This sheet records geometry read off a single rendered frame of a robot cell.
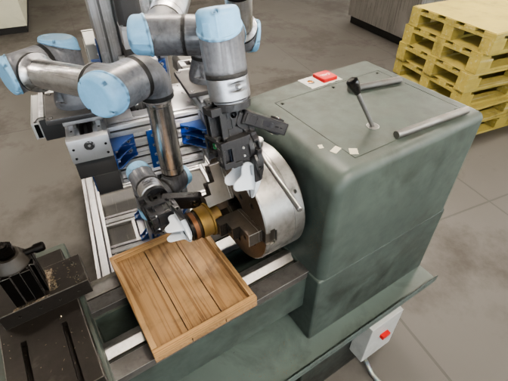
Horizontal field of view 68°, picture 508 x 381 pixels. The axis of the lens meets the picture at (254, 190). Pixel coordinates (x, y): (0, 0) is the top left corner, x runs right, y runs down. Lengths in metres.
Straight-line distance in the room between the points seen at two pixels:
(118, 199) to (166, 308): 1.51
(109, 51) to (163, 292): 0.95
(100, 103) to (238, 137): 0.44
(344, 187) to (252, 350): 0.72
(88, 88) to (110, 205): 1.55
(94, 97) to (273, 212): 0.52
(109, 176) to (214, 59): 0.95
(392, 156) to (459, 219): 1.92
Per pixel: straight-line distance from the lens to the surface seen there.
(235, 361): 1.40
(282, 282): 1.16
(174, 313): 1.10
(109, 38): 1.61
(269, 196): 0.93
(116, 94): 1.00
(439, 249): 2.64
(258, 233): 0.96
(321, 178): 0.95
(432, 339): 2.23
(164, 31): 0.77
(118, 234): 2.31
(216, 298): 1.11
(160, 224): 1.05
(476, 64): 3.43
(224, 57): 0.66
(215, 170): 1.02
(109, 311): 1.21
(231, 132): 0.71
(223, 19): 0.65
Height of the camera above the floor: 1.80
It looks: 40 degrees down
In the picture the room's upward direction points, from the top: straight up
